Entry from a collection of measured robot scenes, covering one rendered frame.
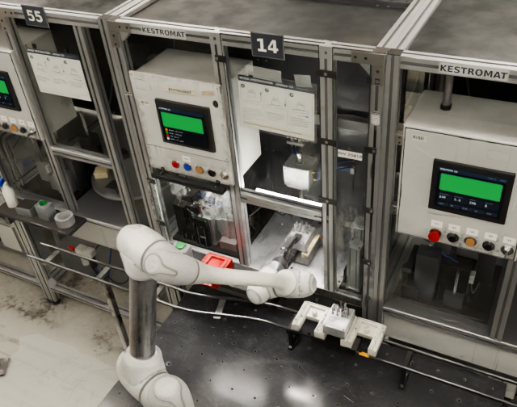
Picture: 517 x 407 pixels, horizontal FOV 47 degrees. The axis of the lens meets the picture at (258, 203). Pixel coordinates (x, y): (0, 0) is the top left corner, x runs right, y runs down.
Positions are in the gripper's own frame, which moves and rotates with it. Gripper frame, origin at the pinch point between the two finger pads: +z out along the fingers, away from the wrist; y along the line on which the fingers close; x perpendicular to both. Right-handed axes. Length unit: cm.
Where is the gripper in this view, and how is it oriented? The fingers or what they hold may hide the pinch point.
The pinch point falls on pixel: (296, 243)
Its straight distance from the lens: 270.4
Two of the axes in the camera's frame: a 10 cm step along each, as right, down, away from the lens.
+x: -8.9, -2.3, 4.0
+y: -0.2, -8.5, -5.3
